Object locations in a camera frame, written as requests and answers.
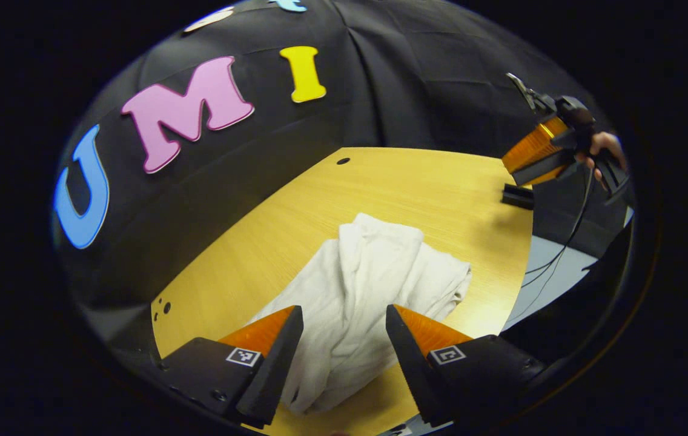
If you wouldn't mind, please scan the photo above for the black table clamp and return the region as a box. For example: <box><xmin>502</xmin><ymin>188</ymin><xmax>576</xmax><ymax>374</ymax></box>
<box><xmin>500</xmin><ymin>183</ymin><xmax>535</xmax><ymax>211</ymax></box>

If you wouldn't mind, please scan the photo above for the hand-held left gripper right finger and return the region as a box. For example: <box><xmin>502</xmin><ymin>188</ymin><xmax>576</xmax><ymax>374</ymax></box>
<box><xmin>385</xmin><ymin>304</ymin><xmax>547</xmax><ymax>428</ymax></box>

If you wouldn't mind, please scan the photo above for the black backdrop cloth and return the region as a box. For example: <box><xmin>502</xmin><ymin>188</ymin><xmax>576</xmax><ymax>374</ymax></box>
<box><xmin>53</xmin><ymin>0</ymin><xmax>630</xmax><ymax>364</ymax></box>

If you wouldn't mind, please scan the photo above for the black cable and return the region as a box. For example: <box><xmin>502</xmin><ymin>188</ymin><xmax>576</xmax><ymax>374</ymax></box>
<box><xmin>504</xmin><ymin>167</ymin><xmax>598</xmax><ymax>328</ymax></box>

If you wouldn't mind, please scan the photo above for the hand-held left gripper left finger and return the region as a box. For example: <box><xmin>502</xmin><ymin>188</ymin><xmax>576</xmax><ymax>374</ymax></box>
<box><xmin>159</xmin><ymin>305</ymin><xmax>305</xmax><ymax>429</ymax></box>

